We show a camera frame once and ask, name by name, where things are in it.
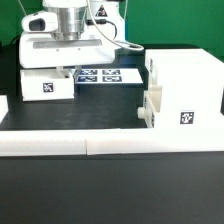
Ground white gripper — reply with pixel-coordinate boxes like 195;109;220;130
19;33;115;82

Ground white drawer box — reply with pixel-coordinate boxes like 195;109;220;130
137;85;162;128
20;69;74;101

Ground white front drawer box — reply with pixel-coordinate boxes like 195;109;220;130
137;85;162;128

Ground white drawer cabinet frame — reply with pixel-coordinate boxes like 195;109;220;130
145;49;224;129

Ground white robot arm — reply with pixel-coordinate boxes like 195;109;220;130
19;0;125;72

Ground white marker tag sheet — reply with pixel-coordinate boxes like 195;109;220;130
76;68;143;84

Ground white fence bar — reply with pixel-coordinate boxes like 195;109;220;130
86;128;224;155
0;95;8;123
0;131;87;157

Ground white front fence bar right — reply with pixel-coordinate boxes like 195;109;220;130
86;128;224;155

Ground white front fence bar left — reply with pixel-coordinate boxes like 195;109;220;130
0;131;87;157

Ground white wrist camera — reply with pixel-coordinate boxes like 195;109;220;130
21;11;58;32

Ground black cables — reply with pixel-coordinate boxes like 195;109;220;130
9;34;22;46

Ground white cable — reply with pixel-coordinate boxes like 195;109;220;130
85;0;146;52

